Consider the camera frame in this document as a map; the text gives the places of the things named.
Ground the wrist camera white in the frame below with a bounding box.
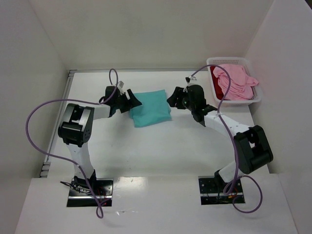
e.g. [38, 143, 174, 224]
[185, 76, 198, 85]
[117, 81, 124, 95]

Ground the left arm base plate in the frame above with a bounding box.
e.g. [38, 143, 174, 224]
[62, 178, 114, 208]

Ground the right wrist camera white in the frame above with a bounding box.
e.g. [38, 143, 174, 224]
[185, 76, 198, 85]

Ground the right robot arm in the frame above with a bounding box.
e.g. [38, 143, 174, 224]
[167, 84, 273, 194]

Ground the white plastic basket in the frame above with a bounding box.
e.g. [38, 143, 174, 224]
[206, 57, 262, 106]

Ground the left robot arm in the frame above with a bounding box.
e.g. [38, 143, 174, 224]
[58, 86, 142, 190]

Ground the red t shirt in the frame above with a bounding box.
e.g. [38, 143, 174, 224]
[210, 66, 229, 100]

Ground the teal t shirt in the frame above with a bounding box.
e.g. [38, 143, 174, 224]
[129, 90, 172, 128]

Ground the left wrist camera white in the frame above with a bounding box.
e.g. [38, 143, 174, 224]
[117, 81, 124, 95]

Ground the pink t shirt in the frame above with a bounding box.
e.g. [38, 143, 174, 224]
[220, 64, 259, 100]

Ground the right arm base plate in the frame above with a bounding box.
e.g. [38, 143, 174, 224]
[198, 176, 245, 205]

